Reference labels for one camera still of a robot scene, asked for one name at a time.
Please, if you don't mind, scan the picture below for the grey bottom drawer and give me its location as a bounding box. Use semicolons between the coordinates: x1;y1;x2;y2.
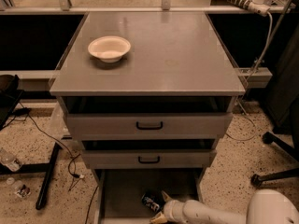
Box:
93;168;204;224

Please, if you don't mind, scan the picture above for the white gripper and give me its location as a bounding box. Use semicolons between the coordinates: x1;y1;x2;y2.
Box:
149;190;186;224

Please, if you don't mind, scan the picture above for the grey top drawer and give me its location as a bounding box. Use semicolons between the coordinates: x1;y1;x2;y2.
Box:
64;97;232;141

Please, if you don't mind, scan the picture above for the clear plastic bottle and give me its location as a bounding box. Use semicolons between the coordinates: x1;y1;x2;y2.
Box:
0;148;21;172

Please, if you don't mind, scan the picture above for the grey drawer cabinet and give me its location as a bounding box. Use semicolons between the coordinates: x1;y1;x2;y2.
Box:
50;10;247;224

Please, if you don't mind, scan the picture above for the black table leg frame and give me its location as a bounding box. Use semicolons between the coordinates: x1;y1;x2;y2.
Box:
0;142;62;211

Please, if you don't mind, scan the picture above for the grey middle drawer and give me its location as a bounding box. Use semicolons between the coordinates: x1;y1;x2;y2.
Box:
82;139;216;169

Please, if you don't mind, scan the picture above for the blue pepsi can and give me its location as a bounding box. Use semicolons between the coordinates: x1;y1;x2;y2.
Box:
141;192;163;213

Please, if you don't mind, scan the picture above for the black floor cable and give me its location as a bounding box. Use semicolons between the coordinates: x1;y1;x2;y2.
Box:
12;102;100;224

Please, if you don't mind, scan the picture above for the grey drawer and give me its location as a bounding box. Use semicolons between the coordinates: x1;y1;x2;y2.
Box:
64;97;232;141
93;168;204;224
82;139;216;169

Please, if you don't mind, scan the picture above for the white hanging cable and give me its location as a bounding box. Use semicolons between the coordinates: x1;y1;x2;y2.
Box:
225;11;274;142

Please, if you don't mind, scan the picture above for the white power strip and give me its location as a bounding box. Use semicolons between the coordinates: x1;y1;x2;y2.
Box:
226;0;270;17

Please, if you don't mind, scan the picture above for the black chair base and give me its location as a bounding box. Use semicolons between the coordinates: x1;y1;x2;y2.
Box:
250;132;299;189

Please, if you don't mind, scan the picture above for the white paper bowl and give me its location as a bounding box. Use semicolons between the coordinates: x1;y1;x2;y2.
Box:
88;36;131;63

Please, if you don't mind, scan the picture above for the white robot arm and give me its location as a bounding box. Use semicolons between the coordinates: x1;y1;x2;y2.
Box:
149;189;299;224

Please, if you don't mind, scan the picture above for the small floor litter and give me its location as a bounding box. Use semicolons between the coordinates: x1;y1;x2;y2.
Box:
7;177;31;198

